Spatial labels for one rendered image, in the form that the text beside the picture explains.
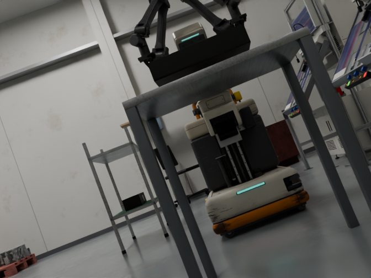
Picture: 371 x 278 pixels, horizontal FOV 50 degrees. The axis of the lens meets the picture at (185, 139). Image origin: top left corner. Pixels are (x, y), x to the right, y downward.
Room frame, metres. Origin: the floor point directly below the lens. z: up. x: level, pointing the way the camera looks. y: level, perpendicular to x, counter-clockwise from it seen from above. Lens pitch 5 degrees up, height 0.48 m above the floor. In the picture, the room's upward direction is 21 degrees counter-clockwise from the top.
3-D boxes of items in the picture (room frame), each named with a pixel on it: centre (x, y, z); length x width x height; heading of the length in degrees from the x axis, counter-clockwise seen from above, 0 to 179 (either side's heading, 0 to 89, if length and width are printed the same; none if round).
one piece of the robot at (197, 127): (2.91, -0.29, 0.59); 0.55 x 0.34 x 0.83; 86
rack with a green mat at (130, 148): (4.16, 0.73, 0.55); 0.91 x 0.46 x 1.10; 3
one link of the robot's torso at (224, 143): (2.64, -0.34, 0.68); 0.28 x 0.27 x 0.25; 86
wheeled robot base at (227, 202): (2.81, -0.29, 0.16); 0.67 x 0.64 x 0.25; 176
